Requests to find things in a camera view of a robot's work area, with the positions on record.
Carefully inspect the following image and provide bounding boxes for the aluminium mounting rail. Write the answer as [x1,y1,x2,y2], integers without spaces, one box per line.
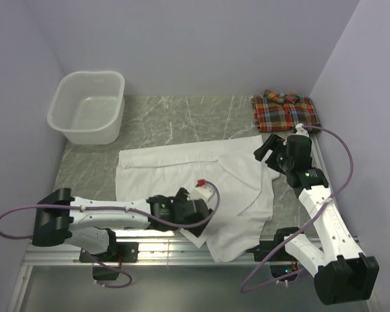
[22,235,361,267]

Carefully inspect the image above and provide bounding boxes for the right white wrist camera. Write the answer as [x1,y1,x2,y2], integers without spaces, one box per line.
[292,123,309,137]

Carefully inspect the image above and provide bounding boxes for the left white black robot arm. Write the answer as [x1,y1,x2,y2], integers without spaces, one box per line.
[32,185,216,261]

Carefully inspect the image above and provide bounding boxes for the white plastic laundry basket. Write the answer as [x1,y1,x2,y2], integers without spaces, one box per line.
[47,71,125,145]

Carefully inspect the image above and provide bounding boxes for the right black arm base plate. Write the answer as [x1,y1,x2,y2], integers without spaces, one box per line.
[248,240,299,278]

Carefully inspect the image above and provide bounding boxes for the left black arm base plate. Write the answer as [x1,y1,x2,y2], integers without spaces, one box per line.
[79,242,139,282]

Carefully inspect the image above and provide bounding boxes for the folded plaid flannel shirt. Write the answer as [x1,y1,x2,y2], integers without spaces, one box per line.
[250,90,320,133]

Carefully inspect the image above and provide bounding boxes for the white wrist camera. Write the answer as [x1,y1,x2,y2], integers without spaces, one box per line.
[292,123,309,137]
[189,179,215,203]

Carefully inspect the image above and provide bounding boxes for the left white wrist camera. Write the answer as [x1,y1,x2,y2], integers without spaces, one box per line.
[189,179,215,203]

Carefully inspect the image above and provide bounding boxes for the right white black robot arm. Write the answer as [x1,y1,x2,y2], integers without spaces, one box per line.
[254,133,380,306]

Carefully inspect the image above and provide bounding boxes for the white long sleeve shirt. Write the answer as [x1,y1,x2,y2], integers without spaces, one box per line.
[115,135,279,263]

